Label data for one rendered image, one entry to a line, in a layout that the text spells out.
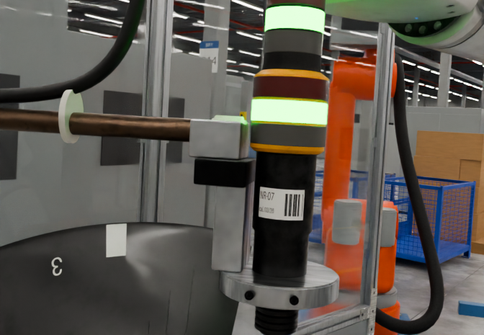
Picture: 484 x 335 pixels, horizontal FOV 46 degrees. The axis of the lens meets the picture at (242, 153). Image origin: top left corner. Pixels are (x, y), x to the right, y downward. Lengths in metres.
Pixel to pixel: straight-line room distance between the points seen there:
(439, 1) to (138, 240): 0.30
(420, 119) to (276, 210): 10.78
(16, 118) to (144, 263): 0.17
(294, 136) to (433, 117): 10.71
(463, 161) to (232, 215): 7.98
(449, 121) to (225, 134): 10.64
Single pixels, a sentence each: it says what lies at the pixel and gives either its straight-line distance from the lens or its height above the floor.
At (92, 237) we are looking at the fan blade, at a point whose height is 1.44.
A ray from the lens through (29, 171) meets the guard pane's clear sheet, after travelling 1.03.
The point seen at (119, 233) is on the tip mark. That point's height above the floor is 1.44.
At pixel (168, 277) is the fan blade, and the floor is 1.41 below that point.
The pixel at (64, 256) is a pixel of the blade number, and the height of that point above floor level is 1.42.
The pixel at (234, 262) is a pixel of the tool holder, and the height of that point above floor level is 1.46.
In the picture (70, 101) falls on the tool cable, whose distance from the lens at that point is 0.36.
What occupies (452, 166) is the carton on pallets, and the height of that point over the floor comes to 1.12.
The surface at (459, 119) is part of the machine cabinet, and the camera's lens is 10.89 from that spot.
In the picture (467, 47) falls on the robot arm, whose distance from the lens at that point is 0.50.
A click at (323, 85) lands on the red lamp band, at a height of 1.56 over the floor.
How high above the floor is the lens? 1.54
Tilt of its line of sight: 3 degrees down
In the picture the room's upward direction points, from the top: 3 degrees clockwise
